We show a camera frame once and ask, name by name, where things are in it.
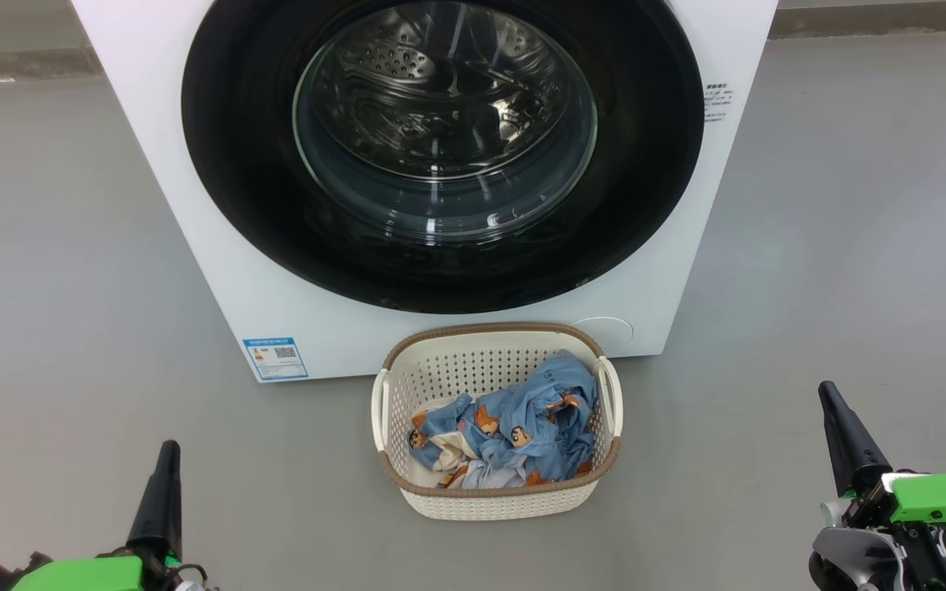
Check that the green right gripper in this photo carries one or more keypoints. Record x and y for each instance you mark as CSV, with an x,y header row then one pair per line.
x,y
941,497

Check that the blue cartoon print garment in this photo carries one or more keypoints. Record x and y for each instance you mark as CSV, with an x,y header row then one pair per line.
x,y
547,402

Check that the blue energy label sticker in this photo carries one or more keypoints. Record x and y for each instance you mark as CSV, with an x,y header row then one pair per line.
x,y
276,359

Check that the round drain filter cover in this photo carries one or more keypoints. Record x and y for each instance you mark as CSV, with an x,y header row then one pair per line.
x,y
604,332

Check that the round washing machine door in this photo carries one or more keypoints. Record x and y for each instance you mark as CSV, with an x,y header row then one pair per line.
x,y
235,164

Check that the white front-load washing machine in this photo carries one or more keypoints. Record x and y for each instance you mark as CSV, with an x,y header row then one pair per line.
x,y
194,271

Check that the cream perforated laundry basket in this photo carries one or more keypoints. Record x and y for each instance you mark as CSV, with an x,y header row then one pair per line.
x,y
506,505

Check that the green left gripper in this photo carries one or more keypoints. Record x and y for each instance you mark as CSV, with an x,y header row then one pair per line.
x,y
79,574

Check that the steel perforated washer drum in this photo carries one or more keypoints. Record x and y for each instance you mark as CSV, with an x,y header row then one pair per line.
x,y
440,90

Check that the black text instruction sticker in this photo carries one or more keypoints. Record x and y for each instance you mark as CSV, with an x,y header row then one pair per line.
x,y
717,100

